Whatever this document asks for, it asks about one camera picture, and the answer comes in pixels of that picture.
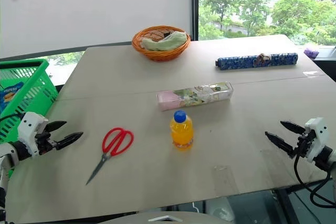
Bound white window blind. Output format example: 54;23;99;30
0;0;192;59

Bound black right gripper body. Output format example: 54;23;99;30
295;126;317;158

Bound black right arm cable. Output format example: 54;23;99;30
293;152;336;207

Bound black table frame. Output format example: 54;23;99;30
271;176;336;224

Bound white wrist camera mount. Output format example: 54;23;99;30
303;116;329;164
17;111;50;156

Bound red handled scissors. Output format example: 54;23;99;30
85;127;135;186

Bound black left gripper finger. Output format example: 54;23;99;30
47;120;68;132
55;131;84;151

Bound black window frame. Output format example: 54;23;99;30
190;0;200;42

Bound brown ribbon bow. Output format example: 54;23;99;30
253;53;272;65

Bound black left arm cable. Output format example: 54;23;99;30
0;113;25;128

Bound blue snack packet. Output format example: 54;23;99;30
0;81;25;116

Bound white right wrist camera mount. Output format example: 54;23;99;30
303;116;329;164

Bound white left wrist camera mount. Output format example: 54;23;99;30
17;111;50;156

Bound pink printed long box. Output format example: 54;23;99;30
156;81;234;112

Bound orange wicker basket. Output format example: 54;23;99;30
131;25;191;62

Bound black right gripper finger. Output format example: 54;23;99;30
280;120;307;135
265;131;299;159

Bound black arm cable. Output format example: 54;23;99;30
0;113;25;128
293;152;336;207

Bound small purple object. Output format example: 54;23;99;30
303;47;320;58

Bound blue patterned long roll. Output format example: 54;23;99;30
215;52;299;71

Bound light green cloth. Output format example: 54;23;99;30
141;31;187;51

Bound orange juice bottle blue cap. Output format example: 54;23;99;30
170;110;195;151

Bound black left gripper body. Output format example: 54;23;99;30
35;123;58;154

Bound green plastic shopping basket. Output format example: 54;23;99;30
0;58;59;143

